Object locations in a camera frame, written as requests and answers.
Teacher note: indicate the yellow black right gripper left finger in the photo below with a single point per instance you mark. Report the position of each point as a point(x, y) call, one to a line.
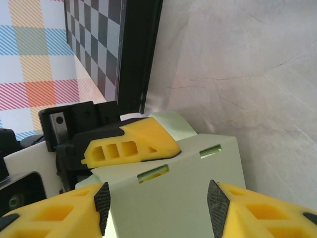
point(49, 215)

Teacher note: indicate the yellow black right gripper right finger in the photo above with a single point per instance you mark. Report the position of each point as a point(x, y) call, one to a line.
point(267, 215)

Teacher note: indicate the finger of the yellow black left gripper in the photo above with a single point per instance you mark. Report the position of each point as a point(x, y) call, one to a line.
point(148, 138)
point(154, 177)

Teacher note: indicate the light green paper box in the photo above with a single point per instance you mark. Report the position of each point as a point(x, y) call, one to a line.
point(173, 210)

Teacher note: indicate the black grey chessboard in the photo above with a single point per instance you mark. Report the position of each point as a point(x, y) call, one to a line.
point(99, 44)

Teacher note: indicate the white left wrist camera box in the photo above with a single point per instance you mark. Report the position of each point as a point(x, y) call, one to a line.
point(24, 188)

